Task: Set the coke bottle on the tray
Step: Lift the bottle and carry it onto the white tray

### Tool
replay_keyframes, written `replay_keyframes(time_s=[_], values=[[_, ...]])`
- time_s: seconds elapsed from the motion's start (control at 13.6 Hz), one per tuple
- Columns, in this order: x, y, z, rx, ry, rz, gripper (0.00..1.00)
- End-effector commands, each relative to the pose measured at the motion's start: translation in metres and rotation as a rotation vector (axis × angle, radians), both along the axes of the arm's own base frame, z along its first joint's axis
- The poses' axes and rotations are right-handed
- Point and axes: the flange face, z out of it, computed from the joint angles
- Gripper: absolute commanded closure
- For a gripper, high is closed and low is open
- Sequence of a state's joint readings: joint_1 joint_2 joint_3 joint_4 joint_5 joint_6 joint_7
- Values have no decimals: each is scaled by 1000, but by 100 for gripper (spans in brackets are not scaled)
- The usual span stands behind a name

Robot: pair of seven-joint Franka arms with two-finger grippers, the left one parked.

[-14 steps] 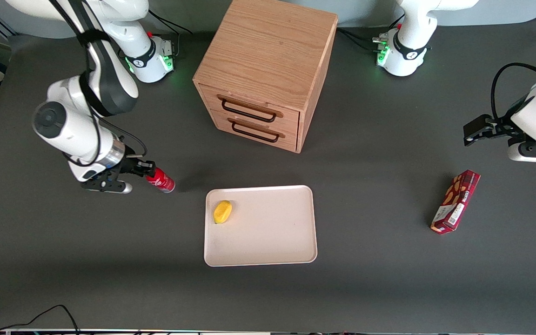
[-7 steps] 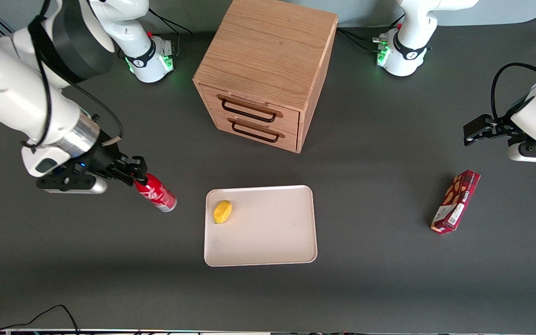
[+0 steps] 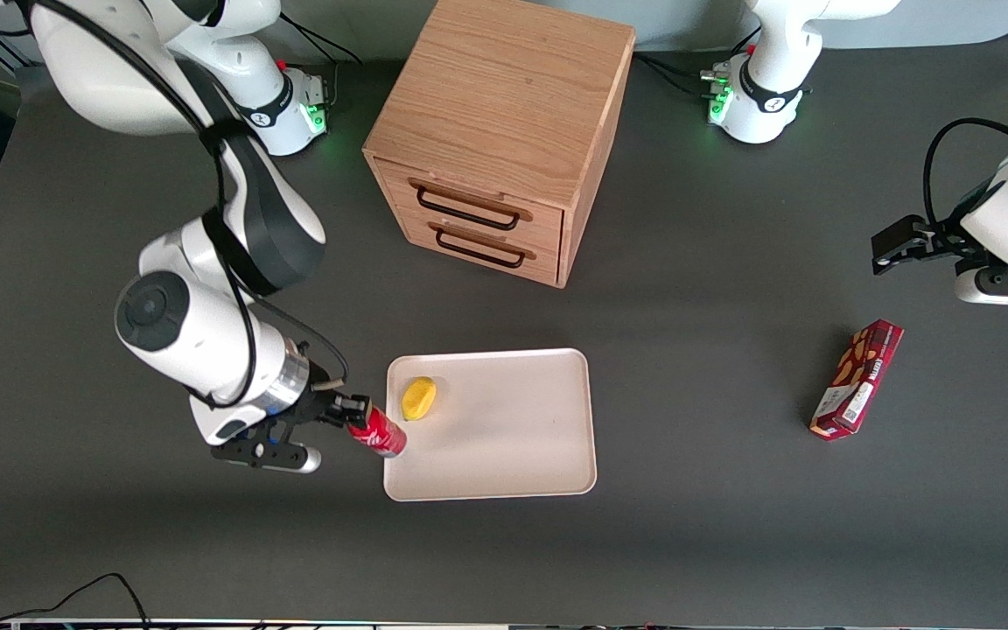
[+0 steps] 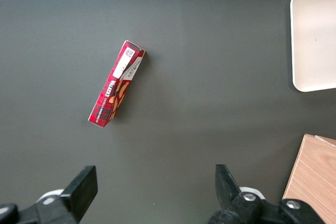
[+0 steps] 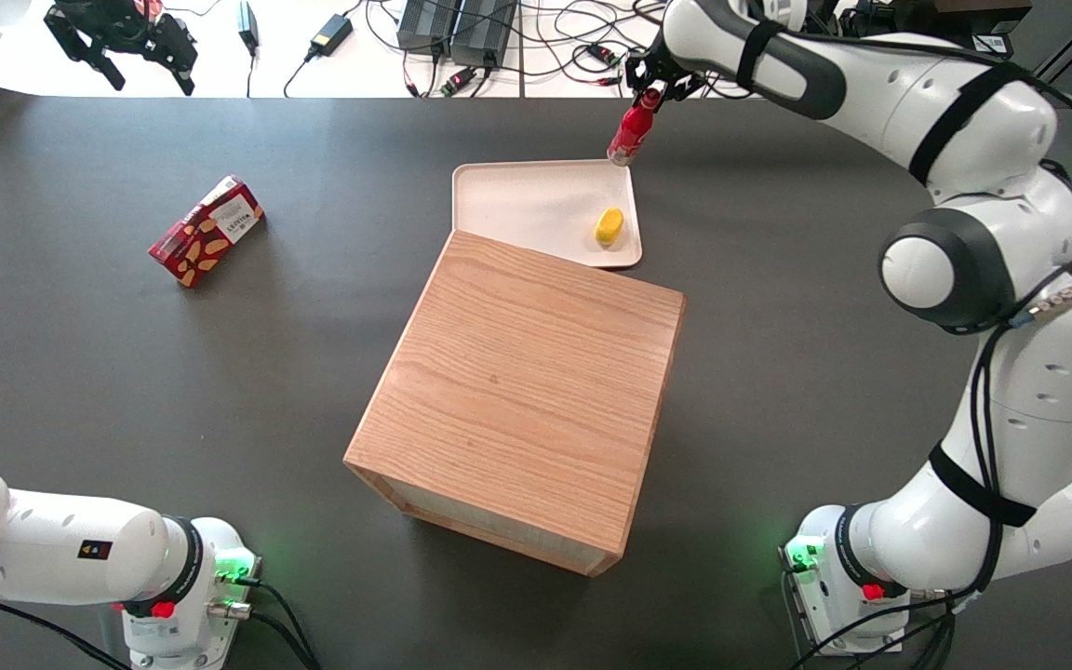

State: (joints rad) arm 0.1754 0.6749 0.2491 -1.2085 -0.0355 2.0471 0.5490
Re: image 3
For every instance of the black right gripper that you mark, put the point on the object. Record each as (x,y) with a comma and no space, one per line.
(322,404)

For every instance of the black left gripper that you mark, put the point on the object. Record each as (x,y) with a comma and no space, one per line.
(939,236)

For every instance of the red coke bottle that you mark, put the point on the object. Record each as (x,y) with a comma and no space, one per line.
(383,436)

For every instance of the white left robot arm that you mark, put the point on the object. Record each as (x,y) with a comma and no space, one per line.
(766,79)

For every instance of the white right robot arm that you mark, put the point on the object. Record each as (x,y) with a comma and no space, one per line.
(180,332)

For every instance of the beige rectangular tray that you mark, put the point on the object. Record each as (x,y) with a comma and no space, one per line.
(513,437)

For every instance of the yellow lemon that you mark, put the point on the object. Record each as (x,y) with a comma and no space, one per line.
(419,399)

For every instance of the red snack box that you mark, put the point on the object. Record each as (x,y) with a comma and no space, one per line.
(858,381)

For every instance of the wooden two-drawer cabinet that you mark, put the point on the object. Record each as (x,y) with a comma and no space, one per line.
(504,96)

